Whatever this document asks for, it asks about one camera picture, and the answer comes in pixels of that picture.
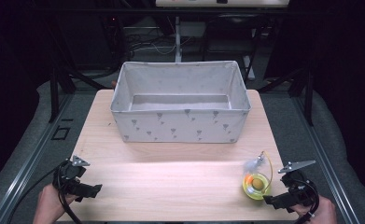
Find black metal stand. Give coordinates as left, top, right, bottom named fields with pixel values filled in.
left=30, top=0, right=109, bottom=123
left=258, top=62, right=316, bottom=127

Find aluminium floor rail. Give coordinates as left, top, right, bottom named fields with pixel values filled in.
left=291, top=92, right=360, bottom=224
left=0, top=92, right=76, bottom=224

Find white table leg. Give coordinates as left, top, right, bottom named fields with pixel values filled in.
left=174, top=15, right=183, bottom=63

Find loose cables on floor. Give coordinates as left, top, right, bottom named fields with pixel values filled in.
left=123, top=25, right=194, bottom=58

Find person's right hand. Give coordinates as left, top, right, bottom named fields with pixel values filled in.
left=289, top=197, right=339, bottom=224

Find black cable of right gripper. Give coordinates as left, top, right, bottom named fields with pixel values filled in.
left=293, top=178, right=320, bottom=224

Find yellow-green cat toy with feather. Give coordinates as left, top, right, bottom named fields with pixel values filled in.
left=242, top=150, right=274, bottom=202

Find black chair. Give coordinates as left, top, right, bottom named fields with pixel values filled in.
left=200, top=13, right=267, bottom=82

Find person's left hand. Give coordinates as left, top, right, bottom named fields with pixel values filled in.
left=32, top=183, right=79, bottom=224

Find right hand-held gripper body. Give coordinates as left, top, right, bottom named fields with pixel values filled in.
left=277, top=160, right=316, bottom=207

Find grey fabric storage box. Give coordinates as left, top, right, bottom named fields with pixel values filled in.
left=109, top=60, right=252, bottom=145

